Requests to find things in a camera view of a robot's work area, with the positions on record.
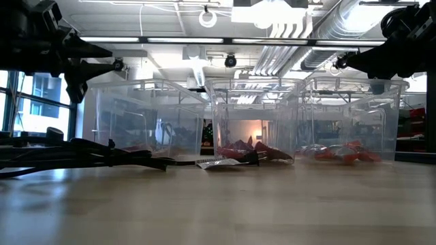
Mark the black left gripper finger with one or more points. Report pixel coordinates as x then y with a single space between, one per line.
78 76
81 49

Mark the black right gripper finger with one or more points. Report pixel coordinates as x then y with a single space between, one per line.
388 73
374 58

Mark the orange Reese's cup wrapper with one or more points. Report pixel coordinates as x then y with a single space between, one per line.
369 156

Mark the red Skittles candy bag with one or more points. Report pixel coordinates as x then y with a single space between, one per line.
242 144
272 153

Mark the red candy wrapper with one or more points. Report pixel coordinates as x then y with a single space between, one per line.
228 153

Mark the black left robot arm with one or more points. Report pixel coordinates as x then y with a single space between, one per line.
13 27

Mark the silver candy wrapper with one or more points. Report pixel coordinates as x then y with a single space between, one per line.
218 163
311 149

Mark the black candy wrapper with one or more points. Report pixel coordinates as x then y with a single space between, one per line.
252 157

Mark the white LED light bar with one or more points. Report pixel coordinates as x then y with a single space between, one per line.
351 43
269 41
109 39
185 40

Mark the clear plastic container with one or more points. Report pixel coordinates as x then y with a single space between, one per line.
255 102
146 112
357 109

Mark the shelf with red bins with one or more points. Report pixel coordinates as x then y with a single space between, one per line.
417 114

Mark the black round stand base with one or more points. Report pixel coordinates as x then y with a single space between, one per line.
54 133

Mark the white ceiling pipes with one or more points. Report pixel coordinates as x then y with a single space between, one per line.
279 51

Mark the red packets in right bin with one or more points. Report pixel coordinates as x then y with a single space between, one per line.
337 156

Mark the dark device with green lights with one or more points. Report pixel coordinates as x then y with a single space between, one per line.
207 136

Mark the black round rail fixture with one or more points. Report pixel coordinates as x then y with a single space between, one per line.
118 64
340 63
230 61

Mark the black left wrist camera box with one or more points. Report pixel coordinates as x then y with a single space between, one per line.
51 17

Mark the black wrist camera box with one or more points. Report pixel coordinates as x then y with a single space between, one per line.
422 18
51 17

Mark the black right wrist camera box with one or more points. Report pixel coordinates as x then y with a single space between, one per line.
422 18

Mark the black window frame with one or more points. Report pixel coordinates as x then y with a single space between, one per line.
72 119

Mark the black frame post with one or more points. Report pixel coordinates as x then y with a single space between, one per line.
431 112

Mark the black table frame rail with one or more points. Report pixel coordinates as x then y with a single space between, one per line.
415 157

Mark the black overhead frame beam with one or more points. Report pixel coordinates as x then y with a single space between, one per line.
227 41

